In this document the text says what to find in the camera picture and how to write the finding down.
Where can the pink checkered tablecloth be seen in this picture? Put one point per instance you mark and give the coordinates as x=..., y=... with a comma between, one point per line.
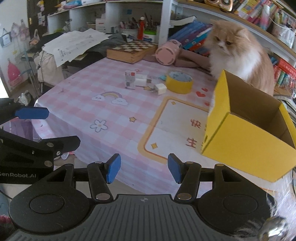
x=143, y=127

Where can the wooden chessboard box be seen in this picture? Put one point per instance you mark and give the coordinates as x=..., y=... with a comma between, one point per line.
x=131, y=52

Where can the orange white fluffy cat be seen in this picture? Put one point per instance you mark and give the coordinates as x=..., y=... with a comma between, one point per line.
x=235, y=49

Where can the white paper sheets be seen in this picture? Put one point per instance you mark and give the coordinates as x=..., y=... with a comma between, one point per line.
x=70, y=45

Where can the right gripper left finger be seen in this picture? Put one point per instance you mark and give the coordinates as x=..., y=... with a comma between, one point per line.
x=100, y=175

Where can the brown folded cloth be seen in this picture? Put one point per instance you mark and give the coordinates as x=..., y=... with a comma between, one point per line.
x=185, y=59

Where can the red pen holder bottle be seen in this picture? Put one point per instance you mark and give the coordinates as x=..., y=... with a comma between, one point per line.
x=140, y=34

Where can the gold retro radio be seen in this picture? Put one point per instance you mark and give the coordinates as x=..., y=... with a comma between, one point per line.
x=225, y=5

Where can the white red small box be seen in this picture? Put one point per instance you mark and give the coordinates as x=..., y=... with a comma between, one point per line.
x=130, y=79

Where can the white bookshelf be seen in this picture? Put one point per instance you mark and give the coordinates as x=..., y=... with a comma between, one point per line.
x=160, y=11

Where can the yellow cardboard box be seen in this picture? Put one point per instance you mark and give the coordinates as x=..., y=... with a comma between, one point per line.
x=249, y=130

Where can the pink cylindrical pencil case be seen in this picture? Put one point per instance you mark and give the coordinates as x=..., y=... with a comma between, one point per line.
x=168, y=52

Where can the yellow tape roll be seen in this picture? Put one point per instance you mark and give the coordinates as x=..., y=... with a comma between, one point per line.
x=179, y=82

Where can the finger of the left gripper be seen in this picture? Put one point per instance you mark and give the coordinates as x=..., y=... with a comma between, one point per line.
x=11, y=110
x=47, y=149

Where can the red dictionary book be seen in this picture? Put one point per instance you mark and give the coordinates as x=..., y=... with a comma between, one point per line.
x=286, y=67

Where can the white charger cube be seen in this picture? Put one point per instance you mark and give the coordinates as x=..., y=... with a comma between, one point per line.
x=159, y=89

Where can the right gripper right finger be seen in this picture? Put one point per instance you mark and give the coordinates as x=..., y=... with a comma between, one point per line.
x=187, y=174

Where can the small white plug adapter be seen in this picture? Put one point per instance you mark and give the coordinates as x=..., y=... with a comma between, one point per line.
x=142, y=80

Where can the blue leaning books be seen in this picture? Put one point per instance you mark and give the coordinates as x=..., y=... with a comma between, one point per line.
x=192, y=37

